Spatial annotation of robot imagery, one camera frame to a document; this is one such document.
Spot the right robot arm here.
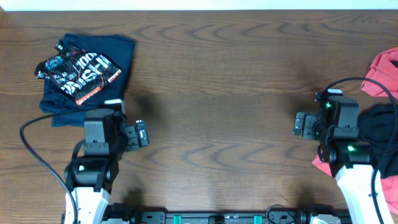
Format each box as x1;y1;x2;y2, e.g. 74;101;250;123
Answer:
293;95;393;223

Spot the right black cable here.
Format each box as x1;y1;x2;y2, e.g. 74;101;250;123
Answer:
320;77;398;224

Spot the black t-shirt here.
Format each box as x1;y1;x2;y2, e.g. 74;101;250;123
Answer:
358;104;397;178

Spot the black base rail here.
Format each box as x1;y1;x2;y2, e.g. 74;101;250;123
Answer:
102;203;353;224

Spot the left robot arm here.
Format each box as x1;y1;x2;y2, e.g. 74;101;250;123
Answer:
62;108;149;224

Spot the left black cable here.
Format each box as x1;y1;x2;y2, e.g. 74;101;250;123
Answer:
19;107;103;224

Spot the black orange printed jersey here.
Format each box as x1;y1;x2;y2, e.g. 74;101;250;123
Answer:
35;41;122;105

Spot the red printed t-shirt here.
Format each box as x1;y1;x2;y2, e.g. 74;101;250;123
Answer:
311;47;398;215

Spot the black cable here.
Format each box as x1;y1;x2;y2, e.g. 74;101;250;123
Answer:
19;107;103;224
320;77;398;224

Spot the folded navy blue shirt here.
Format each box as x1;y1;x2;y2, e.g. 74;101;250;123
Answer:
35;34;135;127

